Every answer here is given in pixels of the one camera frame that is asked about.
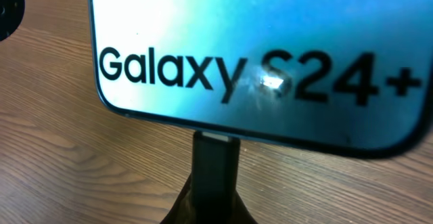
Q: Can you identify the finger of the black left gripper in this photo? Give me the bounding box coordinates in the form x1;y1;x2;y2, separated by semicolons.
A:
1;0;25;41

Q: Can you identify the blue Galaxy smartphone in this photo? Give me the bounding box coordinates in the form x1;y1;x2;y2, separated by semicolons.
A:
89;0;432;159

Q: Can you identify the black USB charging cable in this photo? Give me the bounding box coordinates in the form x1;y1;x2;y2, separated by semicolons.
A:
160;131;258;224

